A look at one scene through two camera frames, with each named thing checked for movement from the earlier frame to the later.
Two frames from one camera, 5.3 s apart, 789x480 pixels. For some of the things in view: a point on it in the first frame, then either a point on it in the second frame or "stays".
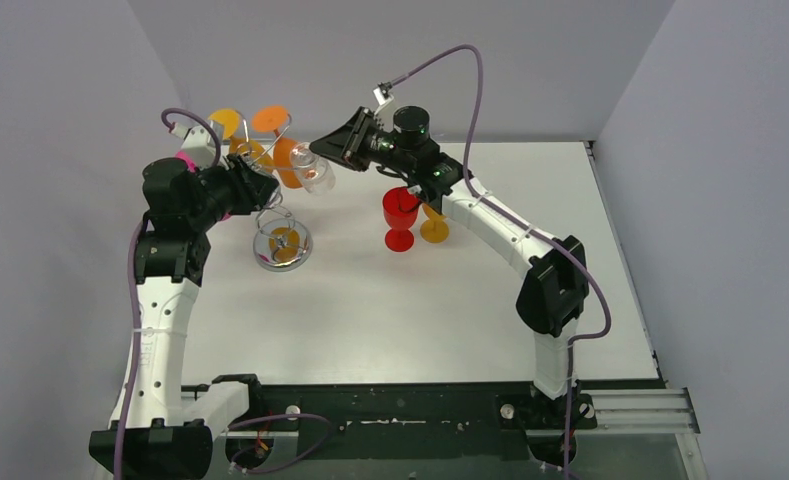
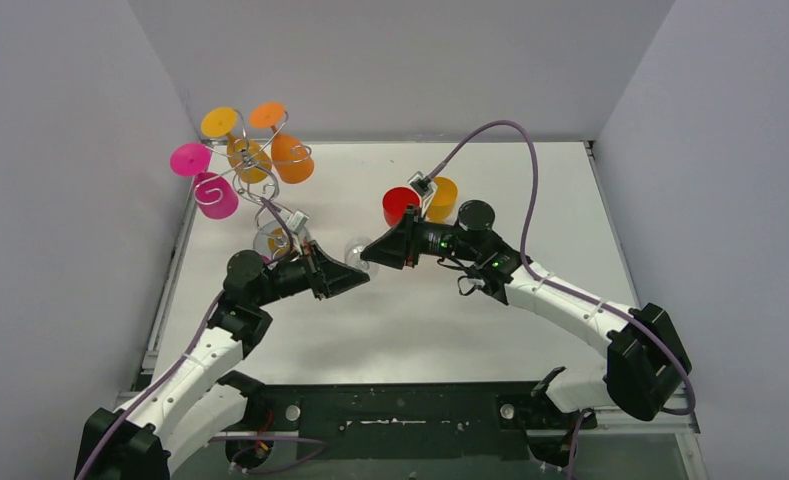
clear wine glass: x=315 y=172 -> x=352 y=255
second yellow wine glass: x=248 y=148 stays
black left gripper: x=249 y=185 -> x=316 y=270
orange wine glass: x=272 y=119 stays
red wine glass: x=400 y=208 stays
